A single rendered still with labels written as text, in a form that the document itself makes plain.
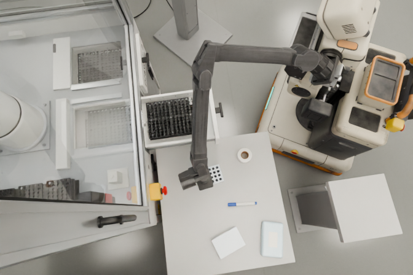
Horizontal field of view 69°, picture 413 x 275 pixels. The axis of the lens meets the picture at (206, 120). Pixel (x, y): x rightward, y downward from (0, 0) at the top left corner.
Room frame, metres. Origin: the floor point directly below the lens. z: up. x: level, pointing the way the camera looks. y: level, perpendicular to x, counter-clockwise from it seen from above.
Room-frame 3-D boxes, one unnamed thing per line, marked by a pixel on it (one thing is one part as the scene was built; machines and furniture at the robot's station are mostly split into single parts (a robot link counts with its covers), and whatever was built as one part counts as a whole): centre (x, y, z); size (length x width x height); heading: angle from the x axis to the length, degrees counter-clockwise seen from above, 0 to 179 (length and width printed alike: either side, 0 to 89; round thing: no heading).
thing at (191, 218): (0.03, -0.05, 0.38); 0.62 x 0.58 x 0.76; 6
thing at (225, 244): (-0.15, -0.07, 0.79); 0.13 x 0.09 x 0.05; 116
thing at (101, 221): (-0.02, 0.23, 1.45); 0.05 x 0.03 x 0.19; 96
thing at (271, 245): (-0.14, -0.27, 0.78); 0.15 x 0.10 x 0.04; 172
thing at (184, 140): (0.42, 0.18, 0.86); 0.40 x 0.26 x 0.06; 96
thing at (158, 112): (0.42, 0.17, 0.87); 0.22 x 0.18 x 0.06; 96
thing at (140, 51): (0.72, 0.32, 0.87); 0.29 x 0.02 x 0.11; 6
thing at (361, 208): (-0.02, -0.73, 0.38); 0.30 x 0.30 x 0.76; 6
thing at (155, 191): (0.08, 0.24, 0.88); 0.07 x 0.05 x 0.07; 6
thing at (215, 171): (0.15, 0.00, 0.78); 0.12 x 0.08 x 0.04; 104
